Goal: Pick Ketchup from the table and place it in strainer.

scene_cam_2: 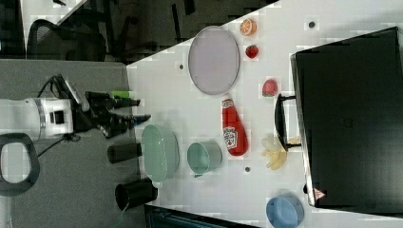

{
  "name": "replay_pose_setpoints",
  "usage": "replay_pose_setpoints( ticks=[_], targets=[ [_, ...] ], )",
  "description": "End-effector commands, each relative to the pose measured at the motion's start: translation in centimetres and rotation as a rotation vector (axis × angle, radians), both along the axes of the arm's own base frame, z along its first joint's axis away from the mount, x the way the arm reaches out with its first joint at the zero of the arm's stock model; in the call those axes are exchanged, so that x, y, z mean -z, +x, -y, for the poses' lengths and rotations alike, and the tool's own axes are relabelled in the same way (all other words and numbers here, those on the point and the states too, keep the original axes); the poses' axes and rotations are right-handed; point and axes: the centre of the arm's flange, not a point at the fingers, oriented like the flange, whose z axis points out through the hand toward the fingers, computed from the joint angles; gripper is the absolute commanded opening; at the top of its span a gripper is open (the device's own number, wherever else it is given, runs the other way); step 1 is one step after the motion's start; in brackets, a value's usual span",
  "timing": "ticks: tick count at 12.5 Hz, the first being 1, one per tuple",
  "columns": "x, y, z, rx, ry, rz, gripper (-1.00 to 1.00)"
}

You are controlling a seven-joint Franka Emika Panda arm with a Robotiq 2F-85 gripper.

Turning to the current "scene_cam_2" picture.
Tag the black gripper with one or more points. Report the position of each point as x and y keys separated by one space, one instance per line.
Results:
x=99 y=115

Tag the red ketchup bottle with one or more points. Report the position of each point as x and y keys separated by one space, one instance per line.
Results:
x=233 y=131

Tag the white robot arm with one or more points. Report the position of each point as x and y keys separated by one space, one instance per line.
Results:
x=26 y=122

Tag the lower black cylinder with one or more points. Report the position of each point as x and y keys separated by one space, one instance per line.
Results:
x=135 y=193

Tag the black office chair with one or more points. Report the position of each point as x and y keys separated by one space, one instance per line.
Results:
x=87 y=35

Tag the green mug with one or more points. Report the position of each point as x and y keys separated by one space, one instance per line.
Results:
x=203 y=157

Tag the grey round plate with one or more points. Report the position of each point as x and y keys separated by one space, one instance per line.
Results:
x=214 y=60

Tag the small red strawberry toy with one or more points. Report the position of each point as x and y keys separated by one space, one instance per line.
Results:
x=252 y=51

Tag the pink strawberry toy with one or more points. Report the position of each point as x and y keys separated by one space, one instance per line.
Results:
x=270 y=88

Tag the orange slice toy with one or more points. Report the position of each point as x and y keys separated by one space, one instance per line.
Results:
x=248 y=27

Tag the yellow banana peel toy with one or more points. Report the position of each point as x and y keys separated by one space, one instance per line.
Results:
x=274 y=150

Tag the blue cup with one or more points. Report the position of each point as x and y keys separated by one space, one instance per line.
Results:
x=284 y=212

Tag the black oven box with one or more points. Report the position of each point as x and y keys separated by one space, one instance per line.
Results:
x=349 y=111

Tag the black oven door handle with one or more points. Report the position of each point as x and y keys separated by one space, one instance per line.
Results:
x=280 y=122

